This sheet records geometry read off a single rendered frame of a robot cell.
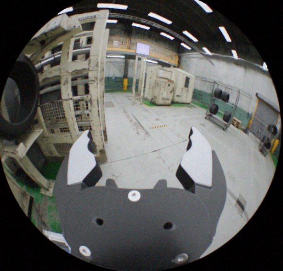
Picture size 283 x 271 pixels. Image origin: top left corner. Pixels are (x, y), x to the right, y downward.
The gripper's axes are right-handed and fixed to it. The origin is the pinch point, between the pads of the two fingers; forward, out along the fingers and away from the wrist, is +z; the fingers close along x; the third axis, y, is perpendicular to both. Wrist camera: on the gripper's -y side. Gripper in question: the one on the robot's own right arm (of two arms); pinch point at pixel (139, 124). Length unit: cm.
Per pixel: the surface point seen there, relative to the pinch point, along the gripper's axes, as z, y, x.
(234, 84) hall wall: 590, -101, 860
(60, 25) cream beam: 36, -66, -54
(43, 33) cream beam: 31, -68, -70
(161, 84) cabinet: 412, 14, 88
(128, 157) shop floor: 87, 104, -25
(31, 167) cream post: -1, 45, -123
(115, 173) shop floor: 55, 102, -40
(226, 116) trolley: 242, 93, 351
